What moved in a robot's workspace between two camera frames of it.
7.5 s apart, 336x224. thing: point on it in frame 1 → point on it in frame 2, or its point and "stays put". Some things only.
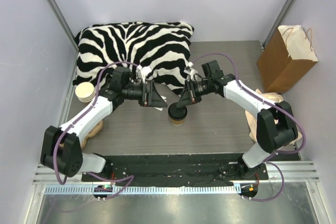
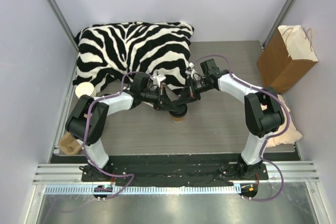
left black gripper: (146, 94) → (160, 98)
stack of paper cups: (85, 91) stays put
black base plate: (178, 169) stays put
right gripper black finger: (186, 98) stays put
